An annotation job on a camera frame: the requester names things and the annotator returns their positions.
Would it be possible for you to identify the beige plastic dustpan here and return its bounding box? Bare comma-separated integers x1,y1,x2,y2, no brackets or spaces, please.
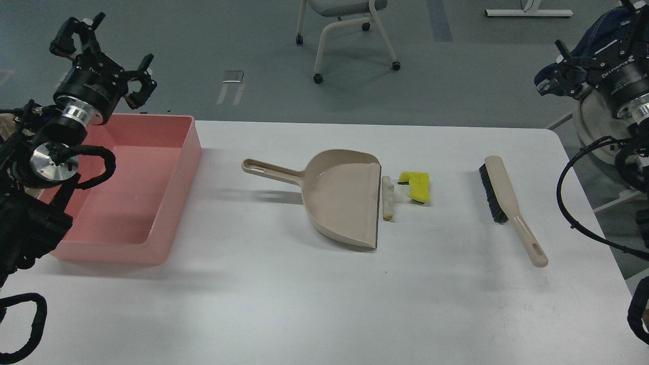
241,149,382,251

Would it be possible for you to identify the white desk leg base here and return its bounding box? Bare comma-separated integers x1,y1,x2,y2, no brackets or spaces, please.
484,1,574,18

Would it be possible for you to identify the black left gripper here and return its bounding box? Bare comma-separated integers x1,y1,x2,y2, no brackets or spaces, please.
49,12,157,125

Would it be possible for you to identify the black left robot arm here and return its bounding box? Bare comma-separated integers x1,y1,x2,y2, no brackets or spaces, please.
1,13,157,285

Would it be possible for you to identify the white bread slice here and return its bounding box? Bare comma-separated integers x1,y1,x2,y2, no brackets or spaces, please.
381,176,395,222

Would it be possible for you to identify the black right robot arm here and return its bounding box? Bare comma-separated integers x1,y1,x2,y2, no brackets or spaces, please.
534,1,648,261

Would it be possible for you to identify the white wheeled chair base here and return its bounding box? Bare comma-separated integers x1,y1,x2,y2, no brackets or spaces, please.
546,86,649,213

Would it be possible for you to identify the beige hand brush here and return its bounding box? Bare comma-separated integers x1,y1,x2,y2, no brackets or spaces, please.
478,155,549,268

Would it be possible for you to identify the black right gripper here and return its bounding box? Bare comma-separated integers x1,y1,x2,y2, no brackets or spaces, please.
536,1,648,113

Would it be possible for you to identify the white office chair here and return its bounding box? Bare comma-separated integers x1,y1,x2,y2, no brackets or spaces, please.
296,0,401,84

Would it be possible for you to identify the yellow sponge piece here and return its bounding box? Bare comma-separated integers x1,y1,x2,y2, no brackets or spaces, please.
397,171,430,204

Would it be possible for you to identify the pink plastic bin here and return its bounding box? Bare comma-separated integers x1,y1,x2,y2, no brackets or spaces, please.
51,114,202,265

